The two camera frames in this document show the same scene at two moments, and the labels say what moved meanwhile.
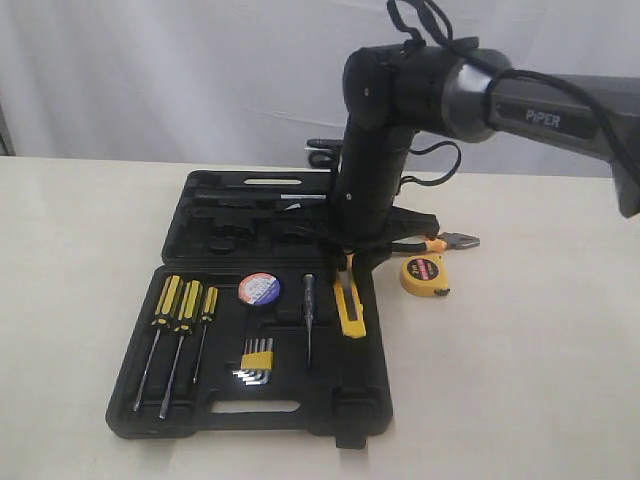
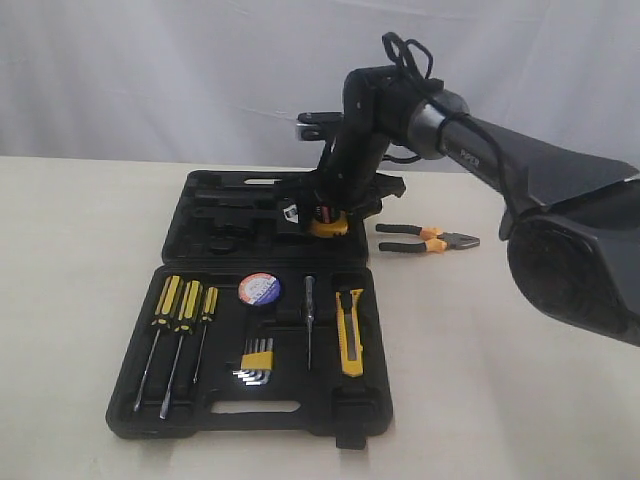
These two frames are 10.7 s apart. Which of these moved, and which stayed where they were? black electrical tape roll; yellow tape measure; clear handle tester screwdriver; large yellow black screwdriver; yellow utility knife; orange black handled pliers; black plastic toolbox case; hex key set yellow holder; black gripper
Moved: black gripper; yellow utility knife; yellow tape measure
Stayed: black plastic toolbox case; orange black handled pliers; large yellow black screwdriver; hex key set yellow holder; clear handle tester screwdriver; black electrical tape roll
